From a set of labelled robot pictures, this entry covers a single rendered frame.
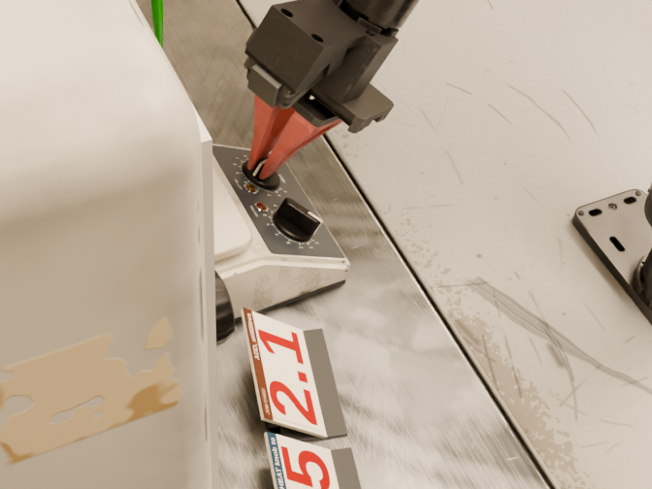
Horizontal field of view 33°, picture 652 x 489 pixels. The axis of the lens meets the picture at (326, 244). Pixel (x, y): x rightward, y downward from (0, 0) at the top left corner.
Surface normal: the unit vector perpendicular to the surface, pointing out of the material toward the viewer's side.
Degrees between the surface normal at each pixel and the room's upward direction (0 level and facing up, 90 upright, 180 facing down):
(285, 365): 40
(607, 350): 0
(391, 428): 0
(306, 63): 62
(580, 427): 0
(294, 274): 90
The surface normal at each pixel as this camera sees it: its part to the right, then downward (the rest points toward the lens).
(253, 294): 0.44, 0.71
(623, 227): 0.07, -0.64
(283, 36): -0.41, 0.28
